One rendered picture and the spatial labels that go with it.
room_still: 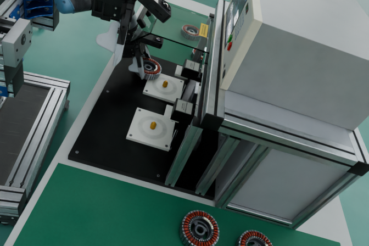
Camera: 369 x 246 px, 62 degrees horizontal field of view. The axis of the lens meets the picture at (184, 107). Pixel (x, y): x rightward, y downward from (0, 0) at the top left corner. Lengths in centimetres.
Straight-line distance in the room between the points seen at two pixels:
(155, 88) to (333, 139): 69
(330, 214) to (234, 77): 68
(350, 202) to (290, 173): 171
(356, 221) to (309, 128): 172
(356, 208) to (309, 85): 185
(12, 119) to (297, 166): 145
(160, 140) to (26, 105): 104
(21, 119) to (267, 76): 139
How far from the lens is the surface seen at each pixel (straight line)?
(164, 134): 108
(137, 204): 95
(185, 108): 100
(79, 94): 228
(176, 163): 89
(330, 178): 94
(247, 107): 79
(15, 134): 178
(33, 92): 199
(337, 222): 126
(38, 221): 92
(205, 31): 113
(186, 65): 118
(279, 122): 81
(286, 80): 80
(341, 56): 79
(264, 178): 91
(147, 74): 124
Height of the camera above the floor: 158
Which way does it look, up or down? 41 degrees down
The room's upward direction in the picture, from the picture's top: 23 degrees clockwise
